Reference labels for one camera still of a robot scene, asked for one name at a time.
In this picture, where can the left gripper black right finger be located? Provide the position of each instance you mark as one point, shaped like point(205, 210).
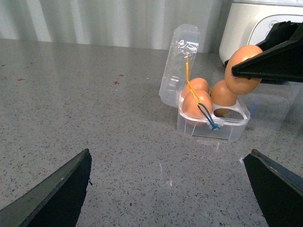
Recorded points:
point(279, 191)

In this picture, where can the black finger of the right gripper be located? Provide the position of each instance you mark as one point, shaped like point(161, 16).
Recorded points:
point(278, 47)
point(274, 73)

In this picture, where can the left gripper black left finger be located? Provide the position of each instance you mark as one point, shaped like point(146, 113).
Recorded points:
point(56, 201)

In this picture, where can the blue rubber band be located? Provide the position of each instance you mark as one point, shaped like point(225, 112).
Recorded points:
point(203, 109)

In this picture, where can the brown egg back right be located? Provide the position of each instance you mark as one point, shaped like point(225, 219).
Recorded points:
point(222, 96)

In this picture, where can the brown egg front left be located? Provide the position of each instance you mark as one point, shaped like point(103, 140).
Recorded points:
point(190, 107)

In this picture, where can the white electric cooker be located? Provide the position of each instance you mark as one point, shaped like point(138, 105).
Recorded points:
point(249, 22)

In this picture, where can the brown egg back left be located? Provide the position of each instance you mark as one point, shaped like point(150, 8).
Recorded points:
point(196, 83)

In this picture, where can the clear plastic egg box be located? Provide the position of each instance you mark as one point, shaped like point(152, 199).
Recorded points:
point(186, 39)

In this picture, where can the brown carried egg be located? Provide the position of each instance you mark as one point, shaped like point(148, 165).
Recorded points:
point(241, 86)

